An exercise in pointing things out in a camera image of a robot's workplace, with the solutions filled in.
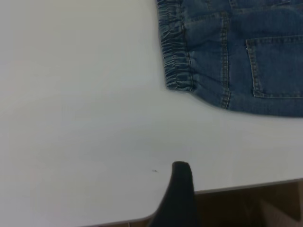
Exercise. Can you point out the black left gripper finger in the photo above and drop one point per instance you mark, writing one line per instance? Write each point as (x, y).
(181, 196)

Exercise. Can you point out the blue denim shorts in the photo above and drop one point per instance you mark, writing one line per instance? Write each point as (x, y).
(236, 59)

